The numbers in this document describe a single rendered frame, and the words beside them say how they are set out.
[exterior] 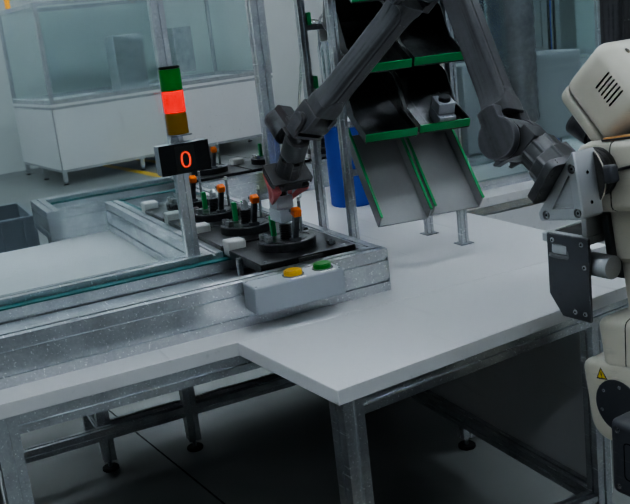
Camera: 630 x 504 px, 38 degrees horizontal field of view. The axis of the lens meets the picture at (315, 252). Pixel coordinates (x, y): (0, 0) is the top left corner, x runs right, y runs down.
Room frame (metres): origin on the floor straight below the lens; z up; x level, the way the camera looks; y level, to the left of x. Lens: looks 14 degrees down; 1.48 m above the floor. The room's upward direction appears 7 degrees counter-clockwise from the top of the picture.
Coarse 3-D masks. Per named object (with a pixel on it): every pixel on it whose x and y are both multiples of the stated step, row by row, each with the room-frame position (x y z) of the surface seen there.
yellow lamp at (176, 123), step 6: (168, 114) 2.15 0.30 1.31; (174, 114) 2.15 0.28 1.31; (180, 114) 2.15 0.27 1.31; (186, 114) 2.17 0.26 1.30; (168, 120) 2.15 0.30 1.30; (174, 120) 2.15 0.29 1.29; (180, 120) 2.15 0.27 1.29; (186, 120) 2.17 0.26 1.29; (168, 126) 2.16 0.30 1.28; (174, 126) 2.15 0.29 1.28; (180, 126) 2.15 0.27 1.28; (186, 126) 2.16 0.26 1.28; (168, 132) 2.16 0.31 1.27; (174, 132) 2.15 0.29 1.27; (180, 132) 2.15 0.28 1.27; (186, 132) 2.16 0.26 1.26
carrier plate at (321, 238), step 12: (324, 240) 2.15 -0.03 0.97; (336, 240) 2.14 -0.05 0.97; (240, 252) 2.13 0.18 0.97; (252, 252) 2.12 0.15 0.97; (300, 252) 2.06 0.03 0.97; (312, 252) 2.05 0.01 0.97; (324, 252) 2.05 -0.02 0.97; (336, 252) 2.06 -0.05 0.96; (252, 264) 2.03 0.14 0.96; (264, 264) 1.99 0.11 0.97; (276, 264) 2.00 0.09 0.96; (288, 264) 2.01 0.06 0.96
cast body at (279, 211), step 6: (282, 192) 2.13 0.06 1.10; (282, 198) 2.12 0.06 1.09; (288, 198) 2.13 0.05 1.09; (270, 204) 2.15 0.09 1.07; (276, 204) 2.12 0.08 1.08; (282, 204) 2.12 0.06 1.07; (288, 204) 2.13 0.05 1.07; (270, 210) 2.15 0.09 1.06; (276, 210) 2.12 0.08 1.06; (282, 210) 2.11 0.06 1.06; (288, 210) 2.11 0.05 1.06; (270, 216) 2.16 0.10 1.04; (276, 216) 2.12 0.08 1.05; (282, 216) 2.11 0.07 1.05; (288, 216) 2.11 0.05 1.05; (282, 222) 2.11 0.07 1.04
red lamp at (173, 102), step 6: (180, 90) 2.16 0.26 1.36; (162, 96) 2.16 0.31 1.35; (168, 96) 2.15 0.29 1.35; (174, 96) 2.15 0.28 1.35; (180, 96) 2.16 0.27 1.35; (168, 102) 2.15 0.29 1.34; (174, 102) 2.15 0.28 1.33; (180, 102) 2.16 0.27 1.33; (168, 108) 2.15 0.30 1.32; (174, 108) 2.15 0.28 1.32; (180, 108) 2.15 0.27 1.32
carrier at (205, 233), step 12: (240, 216) 2.37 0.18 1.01; (264, 216) 2.42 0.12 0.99; (204, 228) 2.41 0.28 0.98; (216, 228) 2.44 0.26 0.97; (228, 228) 2.32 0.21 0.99; (240, 228) 2.31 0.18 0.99; (252, 228) 2.31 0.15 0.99; (264, 228) 2.32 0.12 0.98; (276, 228) 2.35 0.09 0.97; (204, 240) 2.33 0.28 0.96; (216, 240) 2.29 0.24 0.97; (252, 240) 2.25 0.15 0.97
